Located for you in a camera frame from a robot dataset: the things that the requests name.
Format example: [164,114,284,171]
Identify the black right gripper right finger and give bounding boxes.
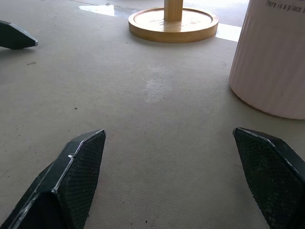
[233,127,305,229]

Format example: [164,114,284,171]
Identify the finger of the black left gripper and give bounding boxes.
[0,20,39,50]

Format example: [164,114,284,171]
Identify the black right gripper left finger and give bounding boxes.
[0,129,106,229]

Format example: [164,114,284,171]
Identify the pink ribbed ceramic cup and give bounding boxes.
[228,0,305,120]

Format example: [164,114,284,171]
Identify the wooden round stand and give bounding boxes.
[128,0,219,44]

